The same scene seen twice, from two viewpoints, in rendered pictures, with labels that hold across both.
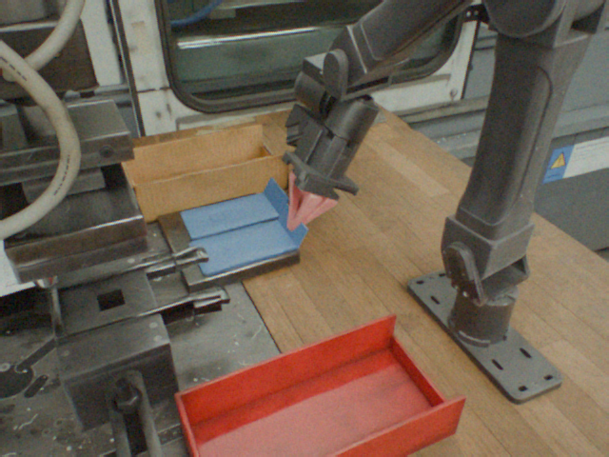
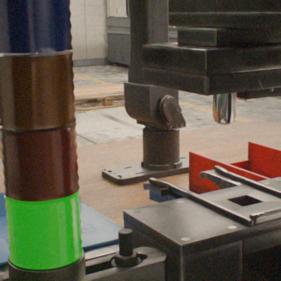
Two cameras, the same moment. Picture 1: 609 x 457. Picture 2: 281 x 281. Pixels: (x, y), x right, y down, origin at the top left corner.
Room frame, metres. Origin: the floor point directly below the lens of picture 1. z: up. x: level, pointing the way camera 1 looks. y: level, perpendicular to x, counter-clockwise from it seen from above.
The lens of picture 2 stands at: (0.56, 0.74, 1.18)
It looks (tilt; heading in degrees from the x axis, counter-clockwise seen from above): 13 degrees down; 265
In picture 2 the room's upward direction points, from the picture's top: 1 degrees counter-clockwise
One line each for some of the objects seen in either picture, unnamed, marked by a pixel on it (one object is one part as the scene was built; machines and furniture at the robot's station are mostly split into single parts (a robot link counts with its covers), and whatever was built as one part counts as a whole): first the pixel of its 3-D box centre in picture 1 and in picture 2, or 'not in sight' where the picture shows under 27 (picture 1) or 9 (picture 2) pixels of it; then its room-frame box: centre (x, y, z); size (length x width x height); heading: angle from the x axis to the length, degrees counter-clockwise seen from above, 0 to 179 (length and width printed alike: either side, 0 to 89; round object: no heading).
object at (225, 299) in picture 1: (194, 303); (226, 180); (0.41, 0.11, 0.98); 0.07 x 0.02 x 0.01; 115
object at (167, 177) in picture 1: (205, 171); not in sight; (0.77, 0.15, 0.93); 0.25 x 0.13 x 0.08; 115
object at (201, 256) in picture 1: (176, 261); (169, 191); (0.48, 0.14, 0.98); 0.07 x 0.02 x 0.01; 115
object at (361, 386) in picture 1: (318, 412); (275, 183); (0.31, -0.02, 0.93); 0.25 x 0.12 x 0.06; 115
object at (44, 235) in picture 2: not in sight; (44, 223); (0.59, 0.45, 1.07); 0.04 x 0.04 x 0.03
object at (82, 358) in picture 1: (101, 296); (238, 210); (0.42, 0.21, 0.98); 0.20 x 0.10 x 0.01; 25
